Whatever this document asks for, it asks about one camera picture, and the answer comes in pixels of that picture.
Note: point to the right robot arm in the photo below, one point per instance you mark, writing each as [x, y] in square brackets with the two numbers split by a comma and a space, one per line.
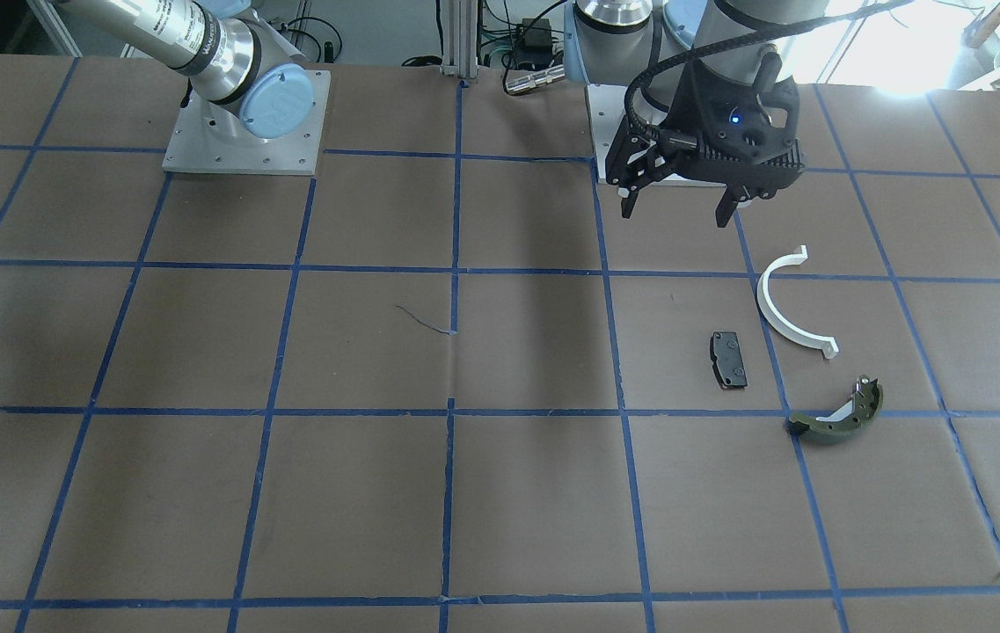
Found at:
[252, 109]

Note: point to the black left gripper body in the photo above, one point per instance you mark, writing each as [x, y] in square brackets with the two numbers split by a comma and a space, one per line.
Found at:
[695, 108]

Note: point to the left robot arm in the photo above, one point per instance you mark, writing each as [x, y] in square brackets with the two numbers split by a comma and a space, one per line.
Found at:
[643, 47]

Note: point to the black brake pad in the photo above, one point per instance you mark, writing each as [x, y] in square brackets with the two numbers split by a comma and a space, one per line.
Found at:
[727, 363]

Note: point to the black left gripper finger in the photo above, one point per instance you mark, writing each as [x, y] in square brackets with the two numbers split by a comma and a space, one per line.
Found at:
[734, 199]
[629, 196]

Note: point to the white curved plastic bracket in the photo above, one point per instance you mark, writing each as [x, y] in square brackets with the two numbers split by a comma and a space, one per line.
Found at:
[827, 345]

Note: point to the olive green brake shoe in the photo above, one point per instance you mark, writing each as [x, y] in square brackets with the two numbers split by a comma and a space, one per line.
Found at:
[857, 414]

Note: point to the aluminium frame post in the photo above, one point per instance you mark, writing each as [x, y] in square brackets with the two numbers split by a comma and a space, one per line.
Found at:
[459, 32]

